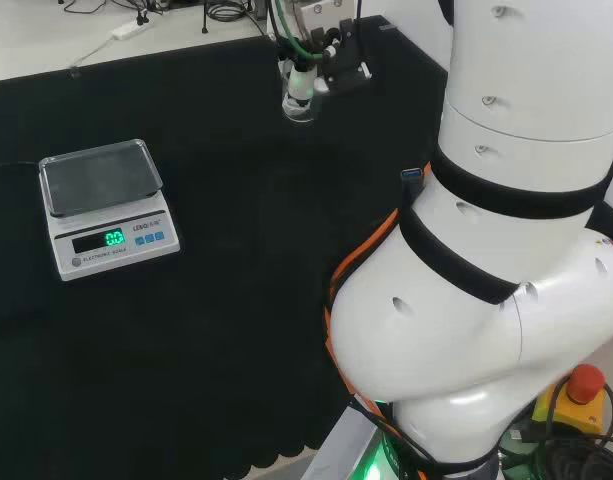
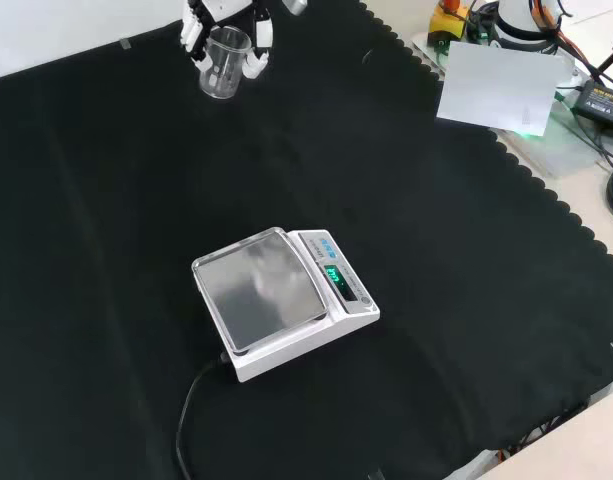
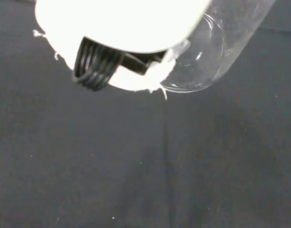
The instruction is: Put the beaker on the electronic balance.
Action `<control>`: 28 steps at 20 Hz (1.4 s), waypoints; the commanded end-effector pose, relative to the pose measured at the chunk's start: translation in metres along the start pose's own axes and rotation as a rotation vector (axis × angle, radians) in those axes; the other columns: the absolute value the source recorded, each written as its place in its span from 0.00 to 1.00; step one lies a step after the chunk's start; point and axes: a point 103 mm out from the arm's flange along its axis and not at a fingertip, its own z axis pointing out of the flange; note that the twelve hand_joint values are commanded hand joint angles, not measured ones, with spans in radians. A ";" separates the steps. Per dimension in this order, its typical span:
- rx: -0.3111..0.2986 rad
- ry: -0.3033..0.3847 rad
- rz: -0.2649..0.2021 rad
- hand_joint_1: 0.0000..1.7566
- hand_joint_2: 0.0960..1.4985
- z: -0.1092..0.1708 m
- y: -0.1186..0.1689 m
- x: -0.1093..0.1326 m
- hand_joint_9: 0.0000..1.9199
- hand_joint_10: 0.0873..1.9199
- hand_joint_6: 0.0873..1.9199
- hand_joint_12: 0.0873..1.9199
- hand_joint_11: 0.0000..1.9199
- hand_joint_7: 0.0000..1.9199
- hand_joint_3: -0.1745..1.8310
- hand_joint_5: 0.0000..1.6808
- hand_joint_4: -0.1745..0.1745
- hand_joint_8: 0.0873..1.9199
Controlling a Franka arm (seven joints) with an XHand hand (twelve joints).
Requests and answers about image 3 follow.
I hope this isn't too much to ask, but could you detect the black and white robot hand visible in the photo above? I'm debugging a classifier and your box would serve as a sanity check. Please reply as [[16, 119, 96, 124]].
[[32, 0, 213, 93]]

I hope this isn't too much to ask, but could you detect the black bench cloth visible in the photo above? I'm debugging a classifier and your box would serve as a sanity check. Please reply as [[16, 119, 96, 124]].
[[0, 0, 291, 228]]

